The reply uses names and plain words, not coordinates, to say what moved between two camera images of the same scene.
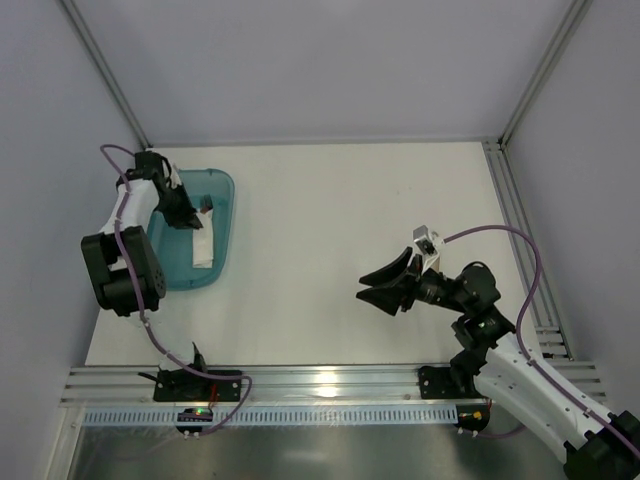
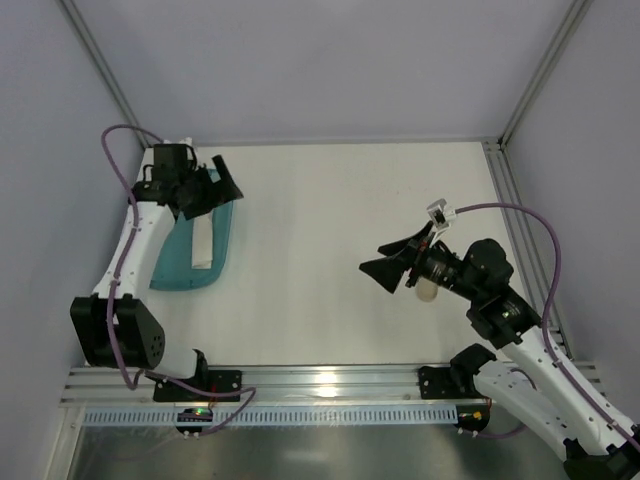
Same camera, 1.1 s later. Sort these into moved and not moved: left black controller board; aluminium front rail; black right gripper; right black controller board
Moved: black right gripper
Not moved: left black controller board; aluminium front rail; right black controller board
